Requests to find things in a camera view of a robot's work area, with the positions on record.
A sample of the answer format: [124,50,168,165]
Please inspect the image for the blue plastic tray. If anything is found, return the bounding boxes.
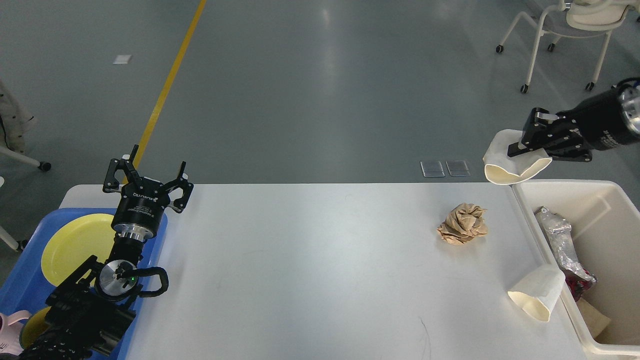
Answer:
[0,208,169,360]

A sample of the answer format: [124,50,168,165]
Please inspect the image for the beige plastic bin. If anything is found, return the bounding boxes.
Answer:
[512,179,640,360]

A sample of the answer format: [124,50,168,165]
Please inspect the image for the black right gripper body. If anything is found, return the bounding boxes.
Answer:
[570,77,640,151]

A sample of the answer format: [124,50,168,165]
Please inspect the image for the teal green mug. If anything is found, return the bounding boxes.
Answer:
[19,306,51,350]

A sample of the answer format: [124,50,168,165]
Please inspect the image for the metal floor socket plate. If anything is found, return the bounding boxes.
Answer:
[420,160,471,178]

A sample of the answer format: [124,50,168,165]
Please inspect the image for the white polka-dot cloth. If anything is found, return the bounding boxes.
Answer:
[0,82,38,154]

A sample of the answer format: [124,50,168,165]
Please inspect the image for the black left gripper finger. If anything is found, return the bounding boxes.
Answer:
[152,161,194,212]
[102,144,156,193]

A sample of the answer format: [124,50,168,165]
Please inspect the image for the brown paper bag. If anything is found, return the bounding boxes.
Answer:
[576,298,611,338]

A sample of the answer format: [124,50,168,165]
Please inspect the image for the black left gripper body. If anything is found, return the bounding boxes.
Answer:
[110,187,170,243]

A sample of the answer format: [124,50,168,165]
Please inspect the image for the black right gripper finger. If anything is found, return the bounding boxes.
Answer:
[545,143,593,163]
[507,107,583,157]

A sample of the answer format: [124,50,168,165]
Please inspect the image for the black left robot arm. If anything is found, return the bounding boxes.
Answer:
[16,145,194,360]

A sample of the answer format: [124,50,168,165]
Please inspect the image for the aluminium foil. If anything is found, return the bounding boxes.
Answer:
[534,206,598,285]

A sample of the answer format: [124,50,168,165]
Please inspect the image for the white chair leg with caster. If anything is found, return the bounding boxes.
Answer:
[0,146,51,173]

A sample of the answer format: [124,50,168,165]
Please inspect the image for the white paper cup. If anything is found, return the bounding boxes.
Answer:
[482,129,553,185]
[506,264,566,322]

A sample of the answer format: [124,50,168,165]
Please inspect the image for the red foil snack wrapper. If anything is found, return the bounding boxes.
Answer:
[566,276,598,302]

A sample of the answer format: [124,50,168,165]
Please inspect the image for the crumpled brown paper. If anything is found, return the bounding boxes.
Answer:
[436,203,489,246]

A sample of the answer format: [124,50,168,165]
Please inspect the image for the pink mug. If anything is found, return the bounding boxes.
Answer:
[0,310,32,356]

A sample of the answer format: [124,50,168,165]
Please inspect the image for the yellow plastic plate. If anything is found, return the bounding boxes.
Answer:
[40,213,115,287]

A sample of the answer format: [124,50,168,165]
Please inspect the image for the white rolling chair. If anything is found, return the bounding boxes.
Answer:
[495,0,639,94]

